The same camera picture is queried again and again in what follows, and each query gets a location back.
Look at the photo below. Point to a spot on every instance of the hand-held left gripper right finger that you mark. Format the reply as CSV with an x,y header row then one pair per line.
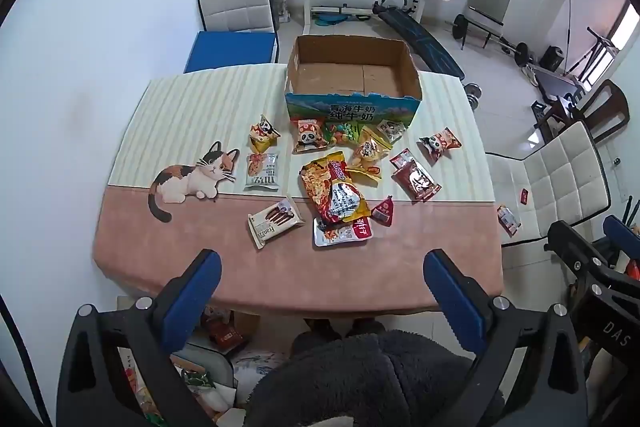
x,y
452,294

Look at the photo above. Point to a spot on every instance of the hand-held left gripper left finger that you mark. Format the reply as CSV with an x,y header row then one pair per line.
x,y
192,294

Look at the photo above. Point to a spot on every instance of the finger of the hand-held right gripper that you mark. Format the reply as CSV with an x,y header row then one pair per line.
x,y
622,231
570,242

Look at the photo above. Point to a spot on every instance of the red and white snack packet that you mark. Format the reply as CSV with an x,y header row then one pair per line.
x,y
402,158

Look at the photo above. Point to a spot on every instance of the printed cardboard box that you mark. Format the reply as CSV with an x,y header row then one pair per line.
x,y
350,74

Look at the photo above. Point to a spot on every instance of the carton of assorted snacks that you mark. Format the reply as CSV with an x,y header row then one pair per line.
x,y
200,387

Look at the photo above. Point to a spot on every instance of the cat print tablecloth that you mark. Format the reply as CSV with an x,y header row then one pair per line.
x,y
175,252

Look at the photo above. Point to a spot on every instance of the red packet pile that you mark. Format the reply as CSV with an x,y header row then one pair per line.
x,y
225,332

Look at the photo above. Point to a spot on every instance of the white padded chair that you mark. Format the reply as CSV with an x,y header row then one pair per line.
x,y
235,12
555,187

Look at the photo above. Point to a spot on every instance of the small red packet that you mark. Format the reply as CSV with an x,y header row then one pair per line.
x,y
525,195

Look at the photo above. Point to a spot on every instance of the striped snack packet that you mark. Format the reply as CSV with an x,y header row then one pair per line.
x,y
508,219

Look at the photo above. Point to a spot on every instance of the dark shoe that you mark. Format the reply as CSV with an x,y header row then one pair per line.
x,y
321,330
367,327

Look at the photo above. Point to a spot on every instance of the red triangular snack packet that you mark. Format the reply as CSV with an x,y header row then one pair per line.
x,y
384,211

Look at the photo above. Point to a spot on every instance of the chocolate wafer packet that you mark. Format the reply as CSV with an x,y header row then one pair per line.
x,y
275,223

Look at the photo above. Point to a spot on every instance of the dark red snack packet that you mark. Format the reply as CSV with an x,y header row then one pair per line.
x,y
419,183

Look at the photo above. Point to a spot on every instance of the person's dark fleece clothing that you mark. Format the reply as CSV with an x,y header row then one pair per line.
x,y
375,382

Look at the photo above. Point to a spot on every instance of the dark wooden chair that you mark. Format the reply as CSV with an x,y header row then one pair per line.
x,y
612,107

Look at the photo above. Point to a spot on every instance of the silver and red snack packet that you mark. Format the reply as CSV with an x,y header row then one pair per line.
x,y
340,234

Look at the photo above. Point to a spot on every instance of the silver cookie packet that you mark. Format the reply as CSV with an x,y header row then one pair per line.
x,y
261,172

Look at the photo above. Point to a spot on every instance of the large orange panda snack packet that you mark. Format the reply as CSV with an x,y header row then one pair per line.
x,y
439,143

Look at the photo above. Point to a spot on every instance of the large noodle snack packet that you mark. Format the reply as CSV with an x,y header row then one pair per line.
x,y
332,192

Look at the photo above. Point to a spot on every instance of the yellow chip packet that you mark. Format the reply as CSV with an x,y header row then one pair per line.
x,y
369,153

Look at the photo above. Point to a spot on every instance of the white panda snack packet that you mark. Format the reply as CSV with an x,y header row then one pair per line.
x,y
391,130

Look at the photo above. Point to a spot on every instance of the small orange panda snack packet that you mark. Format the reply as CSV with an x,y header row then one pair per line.
x,y
263,133

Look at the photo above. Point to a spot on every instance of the black dumbbell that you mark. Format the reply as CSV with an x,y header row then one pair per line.
x,y
472,94

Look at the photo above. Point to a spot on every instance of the black speaker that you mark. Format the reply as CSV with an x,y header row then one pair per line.
x,y
552,58

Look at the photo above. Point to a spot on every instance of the black tripod stand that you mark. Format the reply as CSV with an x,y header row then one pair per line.
x,y
597,42

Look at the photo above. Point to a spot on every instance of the green candy packet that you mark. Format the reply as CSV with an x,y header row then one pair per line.
x,y
342,133

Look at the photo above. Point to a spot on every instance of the short black barbell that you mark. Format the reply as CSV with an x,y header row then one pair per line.
x,y
519,53

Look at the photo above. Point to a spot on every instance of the red panda snack packet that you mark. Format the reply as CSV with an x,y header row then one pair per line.
x,y
307,135

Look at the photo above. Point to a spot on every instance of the black and blue weight bench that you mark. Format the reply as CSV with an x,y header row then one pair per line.
x,y
425,44

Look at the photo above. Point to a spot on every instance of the blue cushion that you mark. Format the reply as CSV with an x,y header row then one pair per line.
x,y
232,52

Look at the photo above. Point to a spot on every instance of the blue exercise band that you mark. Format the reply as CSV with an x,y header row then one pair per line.
x,y
330,18

